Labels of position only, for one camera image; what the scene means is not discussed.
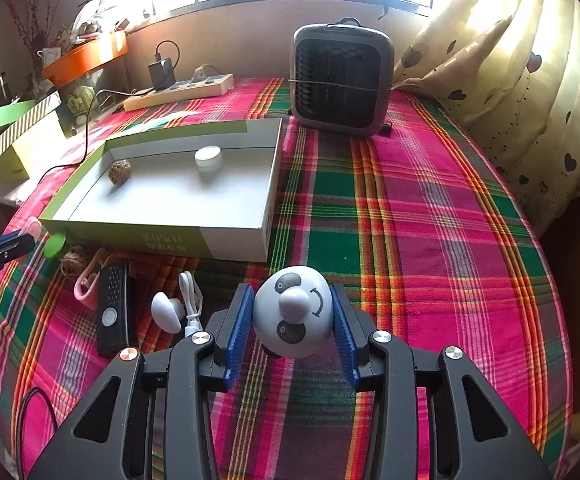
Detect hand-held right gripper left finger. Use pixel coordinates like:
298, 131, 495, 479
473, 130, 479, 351
26, 284, 255, 480

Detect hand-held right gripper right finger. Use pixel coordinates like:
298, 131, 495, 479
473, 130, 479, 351
331, 284, 554, 480

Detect white panda face toy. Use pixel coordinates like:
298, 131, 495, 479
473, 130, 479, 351
253, 265, 333, 359

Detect white usb cable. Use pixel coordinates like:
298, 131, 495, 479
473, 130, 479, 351
177, 271, 205, 338

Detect green mushroom knob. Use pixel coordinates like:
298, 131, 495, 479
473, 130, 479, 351
20, 217, 68, 259

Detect white mushroom knob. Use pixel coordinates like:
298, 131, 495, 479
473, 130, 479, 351
151, 291, 187, 333

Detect brown walnut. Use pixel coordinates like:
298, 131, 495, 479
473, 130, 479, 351
61, 245, 93, 277
108, 159, 132, 186

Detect pink clip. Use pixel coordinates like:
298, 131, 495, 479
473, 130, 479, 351
74, 247, 108, 308

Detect black remote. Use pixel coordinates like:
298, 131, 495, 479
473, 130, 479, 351
96, 261, 131, 358

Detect shallow cardboard box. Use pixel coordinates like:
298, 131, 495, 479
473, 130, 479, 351
38, 119, 283, 263

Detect white round cap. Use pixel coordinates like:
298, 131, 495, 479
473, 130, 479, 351
194, 146, 224, 175

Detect yellow-green box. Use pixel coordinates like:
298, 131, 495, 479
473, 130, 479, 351
0, 110, 73, 183

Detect plaid tablecloth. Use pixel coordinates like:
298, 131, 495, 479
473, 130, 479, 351
0, 77, 575, 480

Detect glass cup with green print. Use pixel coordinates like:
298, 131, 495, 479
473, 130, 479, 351
62, 80, 96, 126

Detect orange tray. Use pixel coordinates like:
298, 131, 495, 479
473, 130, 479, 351
41, 30, 130, 86

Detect dried red branches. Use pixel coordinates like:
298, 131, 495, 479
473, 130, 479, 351
5, 0, 46, 56

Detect black charger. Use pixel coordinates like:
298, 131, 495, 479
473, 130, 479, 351
149, 57, 177, 91

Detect beige power strip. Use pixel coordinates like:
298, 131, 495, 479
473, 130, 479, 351
122, 74, 235, 112

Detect pile of papers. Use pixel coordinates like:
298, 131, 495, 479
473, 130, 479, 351
60, 0, 126, 46

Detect grey portable heater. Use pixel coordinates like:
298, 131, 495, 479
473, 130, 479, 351
290, 17, 395, 137

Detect cream heart-print curtain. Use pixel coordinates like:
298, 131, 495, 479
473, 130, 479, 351
395, 0, 580, 231

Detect black charger cable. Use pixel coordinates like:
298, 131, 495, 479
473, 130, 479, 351
17, 40, 181, 208

